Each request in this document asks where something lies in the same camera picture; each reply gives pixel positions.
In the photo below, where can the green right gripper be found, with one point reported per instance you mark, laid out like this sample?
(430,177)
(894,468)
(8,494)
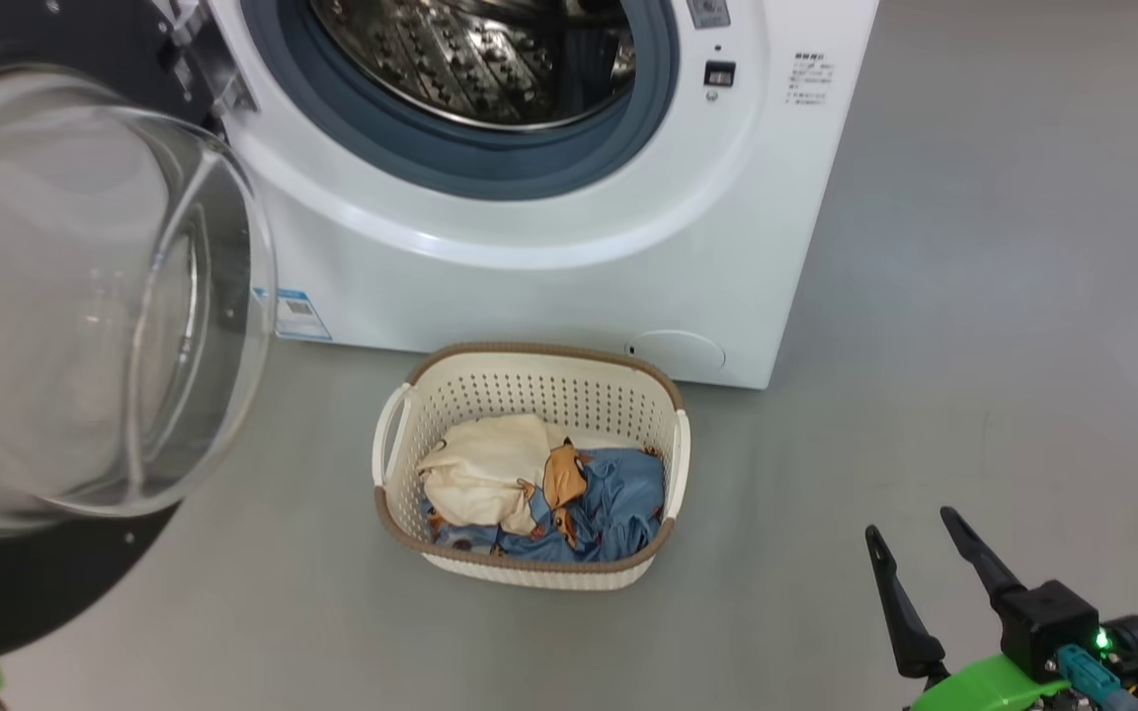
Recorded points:
(984,686)

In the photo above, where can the black glass washer door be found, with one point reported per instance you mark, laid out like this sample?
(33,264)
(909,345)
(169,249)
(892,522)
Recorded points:
(26,602)

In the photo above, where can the blue fox print garment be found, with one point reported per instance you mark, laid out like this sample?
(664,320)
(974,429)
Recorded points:
(618,504)

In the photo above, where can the cream printed garment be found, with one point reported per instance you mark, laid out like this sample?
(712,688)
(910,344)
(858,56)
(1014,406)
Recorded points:
(480,474)

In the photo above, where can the white front-load washing machine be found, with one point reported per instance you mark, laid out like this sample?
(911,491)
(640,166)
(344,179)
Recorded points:
(529,296)

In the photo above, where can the black door latch slot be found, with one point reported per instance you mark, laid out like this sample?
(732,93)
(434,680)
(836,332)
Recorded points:
(720,74)

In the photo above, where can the stainless steel washing machine drum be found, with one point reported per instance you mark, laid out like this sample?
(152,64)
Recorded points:
(450,59)

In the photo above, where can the round white filter cover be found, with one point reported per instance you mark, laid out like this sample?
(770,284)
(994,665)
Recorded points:
(678,352)

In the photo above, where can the cream perforated laundry basket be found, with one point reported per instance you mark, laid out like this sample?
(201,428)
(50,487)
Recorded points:
(529,390)

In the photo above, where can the blue energy label sticker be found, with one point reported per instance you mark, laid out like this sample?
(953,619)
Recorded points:
(294,316)

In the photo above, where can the black text info sticker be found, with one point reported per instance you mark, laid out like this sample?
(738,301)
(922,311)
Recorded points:
(812,79)

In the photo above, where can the grey warning sticker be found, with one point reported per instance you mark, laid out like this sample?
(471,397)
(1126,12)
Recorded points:
(708,12)

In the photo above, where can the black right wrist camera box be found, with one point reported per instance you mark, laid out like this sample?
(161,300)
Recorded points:
(1048,622)

